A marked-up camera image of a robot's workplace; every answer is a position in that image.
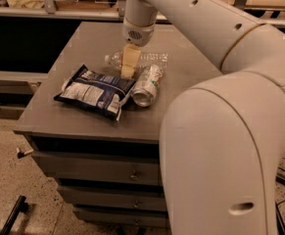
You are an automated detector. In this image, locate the clear plastic water bottle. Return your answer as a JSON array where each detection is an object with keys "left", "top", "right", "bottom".
[{"left": 104, "top": 51, "right": 168, "bottom": 71}]

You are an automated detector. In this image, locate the blue chip bag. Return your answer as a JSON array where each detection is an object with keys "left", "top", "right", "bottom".
[{"left": 54, "top": 65, "right": 135, "bottom": 121}]

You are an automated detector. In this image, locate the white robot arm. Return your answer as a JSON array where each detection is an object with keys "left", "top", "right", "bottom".
[{"left": 123, "top": 0, "right": 285, "bottom": 235}]

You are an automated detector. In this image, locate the grey drawer cabinet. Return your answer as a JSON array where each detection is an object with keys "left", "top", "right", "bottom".
[{"left": 15, "top": 22, "right": 219, "bottom": 227}]

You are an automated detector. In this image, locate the left black base leg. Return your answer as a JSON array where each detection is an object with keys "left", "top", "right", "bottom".
[{"left": 0, "top": 195, "right": 28, "bottom": 235}]

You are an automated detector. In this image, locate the silver soda can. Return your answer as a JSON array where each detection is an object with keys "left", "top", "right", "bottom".
[{"left": 131, "top": 65, "right": 164, "bottom": 107}]

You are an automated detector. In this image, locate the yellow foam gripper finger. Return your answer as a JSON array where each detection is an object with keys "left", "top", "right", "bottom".
[{"left": 120, "top": 44, "right": 141, "bottom": 79}]

